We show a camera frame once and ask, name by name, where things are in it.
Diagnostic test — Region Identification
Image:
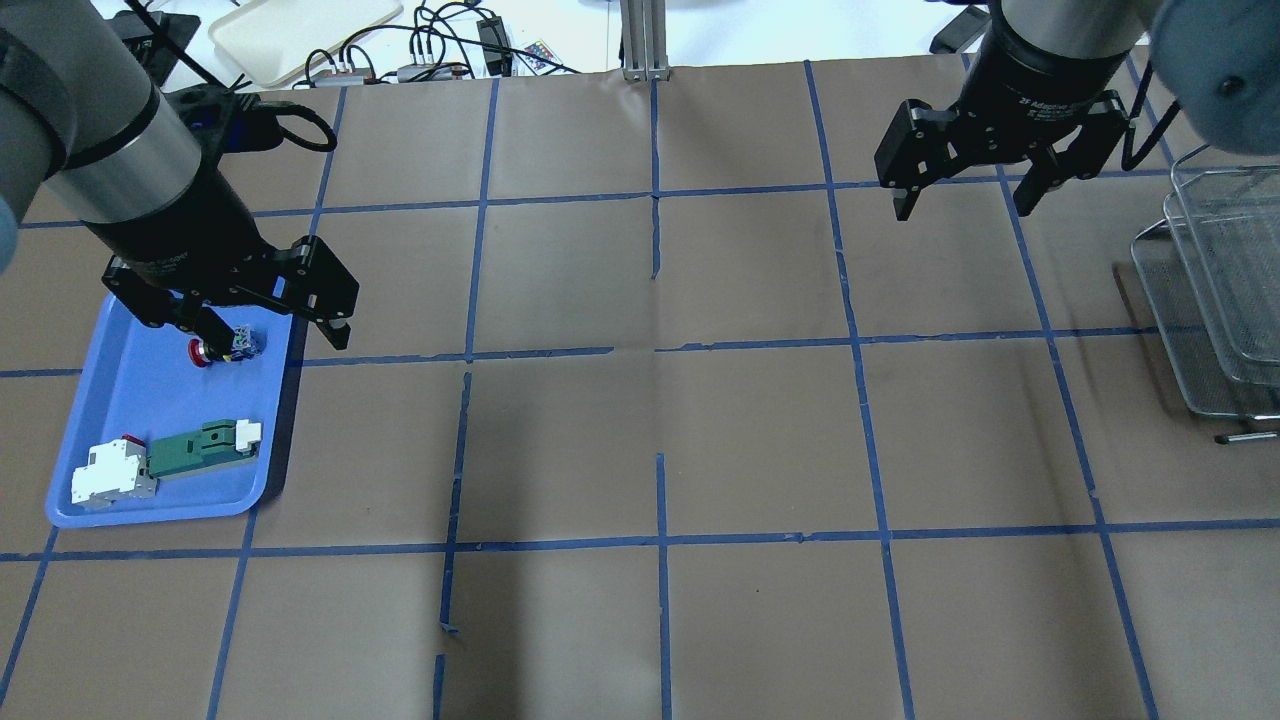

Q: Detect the white circuit breaker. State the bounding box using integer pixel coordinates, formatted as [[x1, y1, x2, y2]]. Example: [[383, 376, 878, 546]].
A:
[[70, 436, 159, 509]]

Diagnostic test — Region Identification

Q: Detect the blue plastic tray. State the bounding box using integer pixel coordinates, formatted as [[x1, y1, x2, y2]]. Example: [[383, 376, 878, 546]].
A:
[[45, 296, 305, 528]]

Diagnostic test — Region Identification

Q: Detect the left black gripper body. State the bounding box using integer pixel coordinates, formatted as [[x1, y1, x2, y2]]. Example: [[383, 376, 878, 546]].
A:
[[102, 205, 301, 328]]

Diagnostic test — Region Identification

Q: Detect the black cable bundle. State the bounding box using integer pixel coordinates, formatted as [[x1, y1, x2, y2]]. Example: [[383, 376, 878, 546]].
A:
[[305, 0, 581, 91]]

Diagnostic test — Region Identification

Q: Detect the aluminium profile post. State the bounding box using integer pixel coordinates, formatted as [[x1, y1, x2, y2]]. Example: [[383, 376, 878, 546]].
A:
[[620, 0, 671, 83]]

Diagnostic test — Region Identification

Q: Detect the metal wire mesh shelf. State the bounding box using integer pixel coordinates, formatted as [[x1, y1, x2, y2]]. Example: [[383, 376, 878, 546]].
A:
[[1130, 149, 1279, 446]]

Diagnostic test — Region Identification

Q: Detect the green terminal block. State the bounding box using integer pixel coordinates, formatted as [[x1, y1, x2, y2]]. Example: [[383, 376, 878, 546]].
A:
[[147, 419, 262, 480]]

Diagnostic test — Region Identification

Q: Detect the red emergency stop button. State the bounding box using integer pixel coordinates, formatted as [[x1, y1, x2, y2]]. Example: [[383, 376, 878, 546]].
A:
[[189, 325, 268, 366]]

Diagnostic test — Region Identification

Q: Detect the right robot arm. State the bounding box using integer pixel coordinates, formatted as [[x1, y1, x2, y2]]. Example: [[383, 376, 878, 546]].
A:
[[874, 1, 1279, 222]]

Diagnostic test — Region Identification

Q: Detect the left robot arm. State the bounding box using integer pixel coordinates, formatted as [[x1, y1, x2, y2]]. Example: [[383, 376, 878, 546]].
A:
[[1, 1, 360, 360]]

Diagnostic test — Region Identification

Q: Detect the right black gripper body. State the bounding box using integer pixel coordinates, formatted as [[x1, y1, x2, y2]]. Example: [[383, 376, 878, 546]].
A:
[[900, 26, 1123, 173]]

